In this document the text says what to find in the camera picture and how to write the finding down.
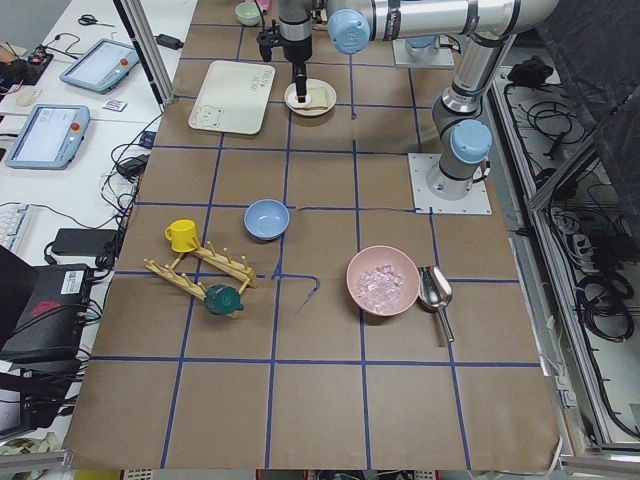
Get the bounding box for bottom bread slice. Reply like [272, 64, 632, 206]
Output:
[297, 87, 329, 111]

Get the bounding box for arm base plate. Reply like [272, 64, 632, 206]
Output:
[392, 37, 455, 70]
[408, 153, 492, 215]

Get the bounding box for metal scoop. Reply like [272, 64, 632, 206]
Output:
[418, 266, 455, 343]

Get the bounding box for pink bowl with ice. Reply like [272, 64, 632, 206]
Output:
[346, 245, 420, 317]

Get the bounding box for black computer box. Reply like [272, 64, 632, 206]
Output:
[1, 264, 93, 364]

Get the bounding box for dark green mug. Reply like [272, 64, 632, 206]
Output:
[204, 284, 244, 315]

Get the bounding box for scissors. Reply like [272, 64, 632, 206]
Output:
[77, 14, 114, 28]

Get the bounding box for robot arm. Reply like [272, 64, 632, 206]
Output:
[257, 0, 323, 105]
[325, 0, 558, 201]

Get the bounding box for white keyboard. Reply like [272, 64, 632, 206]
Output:
[0, 202, 31, 253]

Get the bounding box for blue bowl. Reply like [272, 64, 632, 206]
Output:
[244, 199, 290, 241]

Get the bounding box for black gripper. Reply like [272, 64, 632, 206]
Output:
[257, 18, 312, 104]

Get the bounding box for black power adapter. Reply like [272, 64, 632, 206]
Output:
[155, 34, 184, 50]

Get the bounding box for yellow mug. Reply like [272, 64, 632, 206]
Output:
[165, 219, 200, 253]

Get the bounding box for teach pendant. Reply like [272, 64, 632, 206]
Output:
[59, 38, 139, 93]
[5, 104, 90, 170]

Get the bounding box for near teach pendant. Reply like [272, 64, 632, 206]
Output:
[5, 104, 90, 170]

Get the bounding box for far teach pendant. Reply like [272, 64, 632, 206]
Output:
[59, 38, 139, 93]

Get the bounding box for wooden mug rack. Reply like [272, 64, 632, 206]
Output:
[144, 241, 259, 301]

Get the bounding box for cream bear tray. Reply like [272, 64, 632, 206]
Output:
[188, 60, 276, 135]

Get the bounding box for aluminium frame post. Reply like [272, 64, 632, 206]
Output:
[113, 0, 175, 106]

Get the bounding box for green bowl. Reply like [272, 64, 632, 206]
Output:
[235, 2, 262, 27]

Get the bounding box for cream round plate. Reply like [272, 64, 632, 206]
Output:
[284, 79, 337, 117]

